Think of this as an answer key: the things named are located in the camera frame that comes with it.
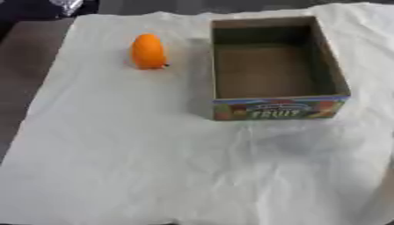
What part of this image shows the open cardboard box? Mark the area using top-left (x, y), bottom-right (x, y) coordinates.
top-left (208, 15), bottom-right (353, 121)

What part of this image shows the orange oval toy fruit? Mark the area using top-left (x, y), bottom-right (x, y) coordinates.
top-left (129, 33), bottom-right (171, 70)

